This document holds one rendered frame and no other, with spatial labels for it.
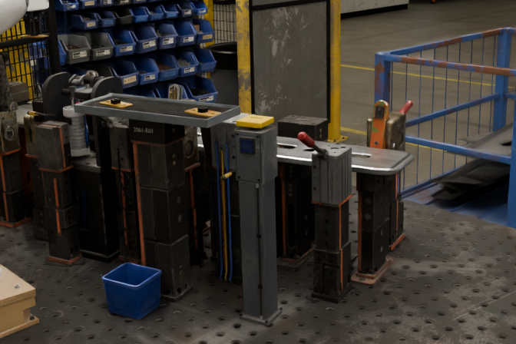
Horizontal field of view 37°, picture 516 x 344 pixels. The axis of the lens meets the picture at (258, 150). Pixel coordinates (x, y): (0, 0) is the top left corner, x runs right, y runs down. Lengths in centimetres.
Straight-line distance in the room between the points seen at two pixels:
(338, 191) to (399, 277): 34
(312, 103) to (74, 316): 393
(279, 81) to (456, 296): 354
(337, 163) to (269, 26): 346
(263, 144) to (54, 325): 64
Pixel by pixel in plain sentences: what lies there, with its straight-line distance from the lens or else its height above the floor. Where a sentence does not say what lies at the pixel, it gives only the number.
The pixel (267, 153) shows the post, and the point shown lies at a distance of 162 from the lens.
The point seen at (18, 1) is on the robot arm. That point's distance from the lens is 196.
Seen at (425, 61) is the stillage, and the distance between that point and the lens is 363.
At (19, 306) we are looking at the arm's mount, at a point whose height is 76.
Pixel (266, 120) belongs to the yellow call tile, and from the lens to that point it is 162.
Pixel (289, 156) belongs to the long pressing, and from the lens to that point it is 191.
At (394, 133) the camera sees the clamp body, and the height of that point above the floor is 103.
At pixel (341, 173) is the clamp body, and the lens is 174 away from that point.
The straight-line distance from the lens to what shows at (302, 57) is 542.
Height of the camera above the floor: 155
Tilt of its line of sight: 16 degrees down
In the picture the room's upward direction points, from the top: 2 degrees counter-clockwise
